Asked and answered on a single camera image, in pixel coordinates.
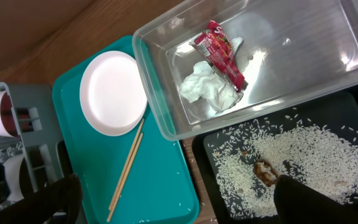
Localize wooden chopstick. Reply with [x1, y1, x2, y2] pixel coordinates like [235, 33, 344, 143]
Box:
[109, 118, 145, 212]
[106, 133, 144, 223]

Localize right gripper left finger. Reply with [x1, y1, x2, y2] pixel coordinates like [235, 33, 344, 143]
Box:
[0, 174, 83, 224]

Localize clear plastic bin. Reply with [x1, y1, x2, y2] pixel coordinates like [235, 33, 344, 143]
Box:
[132, 0, 358, 141]

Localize large white plate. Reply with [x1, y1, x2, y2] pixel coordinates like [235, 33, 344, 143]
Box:
[80, 50, 147, 136]

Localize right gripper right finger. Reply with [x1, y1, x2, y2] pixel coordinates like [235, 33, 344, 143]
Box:
[273, 175, 358, 224]

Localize red snack wrapper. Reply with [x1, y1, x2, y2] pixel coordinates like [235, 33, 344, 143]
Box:
[191, 20, 245, 92]

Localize white tissue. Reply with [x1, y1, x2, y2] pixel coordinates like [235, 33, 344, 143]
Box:
[178, 36, 244, 113]

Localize grey plastic dish rack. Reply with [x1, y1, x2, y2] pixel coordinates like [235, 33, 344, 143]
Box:
[0, 82, 88, 224]

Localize black tray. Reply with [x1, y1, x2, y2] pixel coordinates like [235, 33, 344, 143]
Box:
[192, 86, 358, 223]

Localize grey bowl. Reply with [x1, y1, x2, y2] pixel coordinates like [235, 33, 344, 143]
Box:
[3, 154, 34, 202]

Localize brown food chunk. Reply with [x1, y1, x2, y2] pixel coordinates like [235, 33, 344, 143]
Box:
[253, 159, 278, 187]

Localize spilled rice grains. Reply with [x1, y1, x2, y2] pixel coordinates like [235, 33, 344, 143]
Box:
[203, 108, 358, 220]

